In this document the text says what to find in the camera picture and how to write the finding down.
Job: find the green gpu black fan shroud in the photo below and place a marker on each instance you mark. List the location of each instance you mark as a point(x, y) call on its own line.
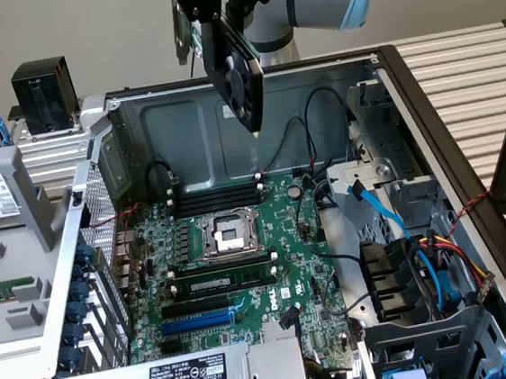
point(234, 78)

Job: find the open grey PC case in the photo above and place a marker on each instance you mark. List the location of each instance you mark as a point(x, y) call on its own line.
point(185, 151)

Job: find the black plastic cooler box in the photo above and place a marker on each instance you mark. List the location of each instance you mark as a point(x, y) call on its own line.
point(44, 96)

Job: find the black RAM slot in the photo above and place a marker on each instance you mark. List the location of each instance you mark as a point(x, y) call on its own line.
point(217, 192)
point(219, 208)
point(220, 267)
point(217, 198)
point(218, 203)

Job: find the silver coin battery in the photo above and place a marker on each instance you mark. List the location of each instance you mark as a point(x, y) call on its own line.
point(294, 191)

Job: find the metal CPU socket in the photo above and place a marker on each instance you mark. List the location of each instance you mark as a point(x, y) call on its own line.
point(228, 236)

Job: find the blue plastic disk latch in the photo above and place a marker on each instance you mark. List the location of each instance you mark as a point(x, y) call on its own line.
point(0, 128)

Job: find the silver metal disk bay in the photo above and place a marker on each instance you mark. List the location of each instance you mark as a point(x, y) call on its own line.
point(390, 157)

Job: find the silver rear port block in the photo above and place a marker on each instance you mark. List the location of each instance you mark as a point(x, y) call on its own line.
point(125, 241)

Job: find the green Dell motherboard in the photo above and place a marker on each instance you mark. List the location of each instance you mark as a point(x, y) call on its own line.
point(296, 257)

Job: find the blue slot retainer clip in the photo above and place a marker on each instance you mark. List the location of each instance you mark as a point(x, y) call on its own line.
point(79, 271)
point(69, 357)
point(79, 291)
point(85, 253)
point(76, 312)
point(72, 333)

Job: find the silver network port block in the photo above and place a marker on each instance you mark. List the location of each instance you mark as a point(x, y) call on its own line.
point(123, 268)

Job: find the RAM stick with white label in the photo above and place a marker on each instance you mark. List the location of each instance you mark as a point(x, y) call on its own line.
point(226, 282)

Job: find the silver USB port block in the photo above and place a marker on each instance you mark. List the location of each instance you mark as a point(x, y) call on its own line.
point(124, 287)

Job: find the long black expansion slot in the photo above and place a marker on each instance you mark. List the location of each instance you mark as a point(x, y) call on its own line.
point(195, 308)

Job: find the blue expansion slot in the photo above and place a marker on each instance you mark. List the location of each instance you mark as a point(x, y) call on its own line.
point(197, 324)

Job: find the black plastic fan shroud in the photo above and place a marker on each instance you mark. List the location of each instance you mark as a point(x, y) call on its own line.
point(389, 275)

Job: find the silver chipset heatsink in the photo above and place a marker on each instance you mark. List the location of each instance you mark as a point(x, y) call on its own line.
point(279, 330)

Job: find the short black expansion slot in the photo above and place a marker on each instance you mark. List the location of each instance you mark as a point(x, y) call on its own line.
point(171, 347)

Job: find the green RAM stick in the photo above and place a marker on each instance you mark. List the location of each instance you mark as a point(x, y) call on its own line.
point(1, 290)

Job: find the dark grey disk bay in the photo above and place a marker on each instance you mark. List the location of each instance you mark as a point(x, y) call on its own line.
point(432, 342)

